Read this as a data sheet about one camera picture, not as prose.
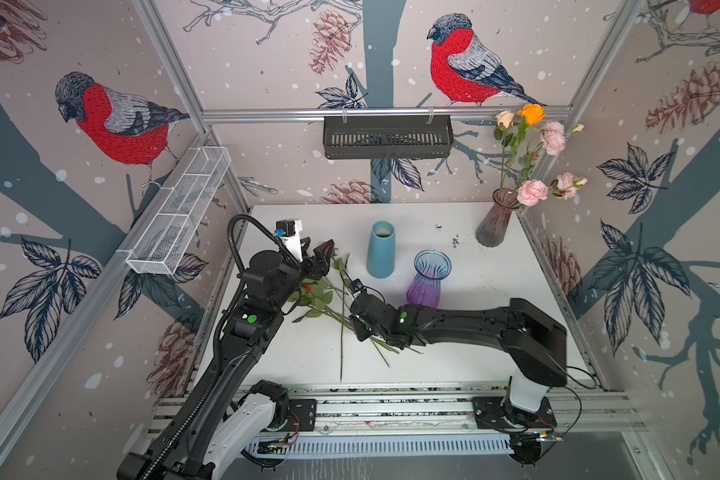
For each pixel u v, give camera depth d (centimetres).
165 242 71
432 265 83
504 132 90
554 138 83
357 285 73
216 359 46
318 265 63
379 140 107
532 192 80
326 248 66
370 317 62
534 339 47
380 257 92
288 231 58
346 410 75
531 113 86
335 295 94
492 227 107
